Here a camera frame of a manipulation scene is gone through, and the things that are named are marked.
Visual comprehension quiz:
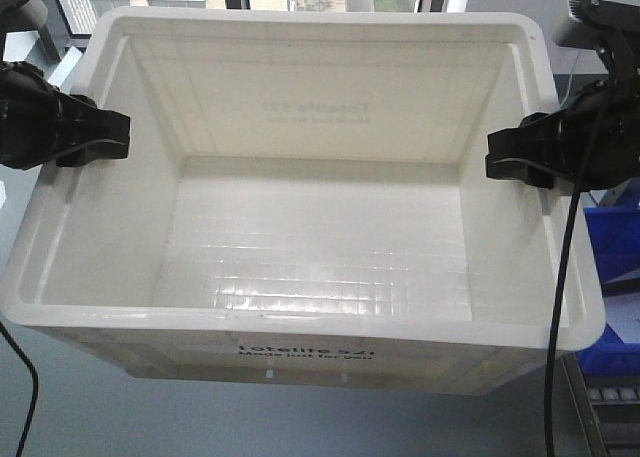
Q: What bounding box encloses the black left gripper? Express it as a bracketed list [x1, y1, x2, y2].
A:
[1, 61, 131, 170]

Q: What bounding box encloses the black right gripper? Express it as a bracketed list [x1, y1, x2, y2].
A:
[485, 78, 639, 191]

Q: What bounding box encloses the white plastic tote bin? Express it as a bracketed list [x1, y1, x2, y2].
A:
[0, 5, 609, 397]

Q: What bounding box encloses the right blue bin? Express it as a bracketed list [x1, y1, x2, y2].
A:
[578, 207, 639, 377]

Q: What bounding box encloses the black right cable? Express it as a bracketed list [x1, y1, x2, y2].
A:
[542, 91, 609, 457]

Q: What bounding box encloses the black cable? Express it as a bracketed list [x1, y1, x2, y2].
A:
[0, 321, 41, 457]
[542, 91, 609, 457]

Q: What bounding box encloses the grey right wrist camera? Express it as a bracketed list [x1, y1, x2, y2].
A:
[1, 0, 48, 33]

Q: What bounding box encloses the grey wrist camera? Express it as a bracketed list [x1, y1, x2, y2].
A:
[552, 0, 639, 49]
[1, 0, 48, 33]

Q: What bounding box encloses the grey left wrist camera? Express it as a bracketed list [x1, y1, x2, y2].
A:
[552, 0, 639, 49]

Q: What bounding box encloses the black left cable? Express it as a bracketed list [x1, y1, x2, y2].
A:
[0, 321, 41, 457]

